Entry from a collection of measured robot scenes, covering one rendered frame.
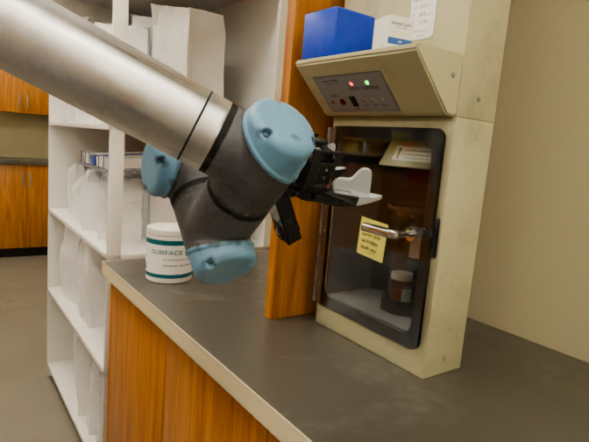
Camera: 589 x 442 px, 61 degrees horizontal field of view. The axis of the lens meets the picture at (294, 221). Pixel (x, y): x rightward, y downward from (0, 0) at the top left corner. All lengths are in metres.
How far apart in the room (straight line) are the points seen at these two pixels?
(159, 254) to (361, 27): 0.78
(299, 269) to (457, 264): 0.39
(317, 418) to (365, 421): 0.07
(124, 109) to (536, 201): 1.02
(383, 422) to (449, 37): 0.63
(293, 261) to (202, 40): 1.23
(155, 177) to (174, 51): 1.39
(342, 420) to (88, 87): 0.58
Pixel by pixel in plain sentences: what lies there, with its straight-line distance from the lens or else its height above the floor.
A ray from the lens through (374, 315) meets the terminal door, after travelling 1.01.
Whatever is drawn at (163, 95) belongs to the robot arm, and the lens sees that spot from 0.47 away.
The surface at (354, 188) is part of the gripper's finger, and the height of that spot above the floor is 1.28.
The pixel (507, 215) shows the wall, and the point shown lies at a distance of 1.33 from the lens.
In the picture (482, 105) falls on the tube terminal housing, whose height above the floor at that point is 1.44.
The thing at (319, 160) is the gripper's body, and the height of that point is 1.32.
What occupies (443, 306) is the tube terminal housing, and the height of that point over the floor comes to 1.07.
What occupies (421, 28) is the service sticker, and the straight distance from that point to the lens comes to 0.98.
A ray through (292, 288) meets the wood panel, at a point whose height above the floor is 1.01.
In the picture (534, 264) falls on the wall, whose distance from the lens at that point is 1.31.
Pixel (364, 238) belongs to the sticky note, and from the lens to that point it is 1.01.
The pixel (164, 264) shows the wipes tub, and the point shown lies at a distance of 1.40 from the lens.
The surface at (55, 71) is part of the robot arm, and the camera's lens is 0.49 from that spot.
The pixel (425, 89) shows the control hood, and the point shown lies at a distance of 0.86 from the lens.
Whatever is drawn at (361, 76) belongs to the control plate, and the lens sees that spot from 0.94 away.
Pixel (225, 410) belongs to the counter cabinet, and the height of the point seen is 0.83.
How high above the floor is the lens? 1.34
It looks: 9 degrees down
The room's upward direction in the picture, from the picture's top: 5 degrees clockwise
